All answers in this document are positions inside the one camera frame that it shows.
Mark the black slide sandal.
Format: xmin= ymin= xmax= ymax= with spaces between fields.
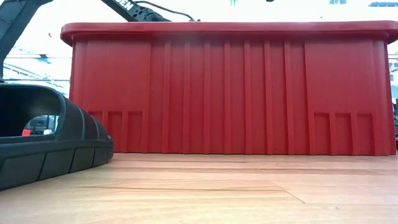
xmin=0 ymin=83 xmax=114 ymax=191

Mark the red and black cart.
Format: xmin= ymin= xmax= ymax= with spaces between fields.
xmin=22 ymin=114 xmax=60 ymax=137

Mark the red plastic bin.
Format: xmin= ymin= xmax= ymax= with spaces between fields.
xmin=60 ymin=20 xmax=398 ymax=156

